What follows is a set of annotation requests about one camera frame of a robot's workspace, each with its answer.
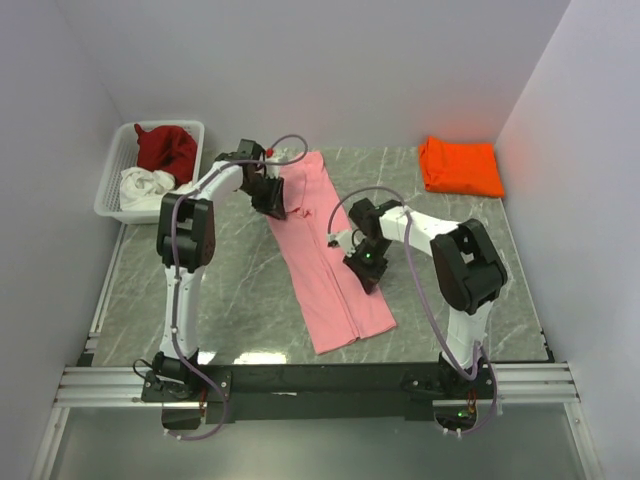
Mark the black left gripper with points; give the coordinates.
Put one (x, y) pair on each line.
(273, 205)

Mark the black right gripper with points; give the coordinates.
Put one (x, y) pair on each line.
(368, 277)

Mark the pink t shirt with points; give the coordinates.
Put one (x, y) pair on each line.
(335, 308)

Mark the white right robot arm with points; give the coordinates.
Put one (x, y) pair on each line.
(469, 272)

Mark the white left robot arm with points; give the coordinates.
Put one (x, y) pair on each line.
(186, 244)

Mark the dark red t shirt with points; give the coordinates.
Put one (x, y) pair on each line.
(169, 148)

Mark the white t shirt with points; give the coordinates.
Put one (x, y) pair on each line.
(143, 190)

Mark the folded orange t shirt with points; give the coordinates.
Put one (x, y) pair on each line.
(465, 169)

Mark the white plastic laundry basket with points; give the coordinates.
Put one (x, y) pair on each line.
(122, 155)

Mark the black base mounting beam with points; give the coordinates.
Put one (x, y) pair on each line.
(314, 391)

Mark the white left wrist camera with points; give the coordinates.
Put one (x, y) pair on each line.
(273, 164)

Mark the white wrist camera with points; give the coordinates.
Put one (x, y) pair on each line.
(273, 164)
(344, 239)

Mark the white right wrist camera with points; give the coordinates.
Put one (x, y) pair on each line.
(344, 239)

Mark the aluminium rail frame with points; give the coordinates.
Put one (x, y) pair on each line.
(248, 314)

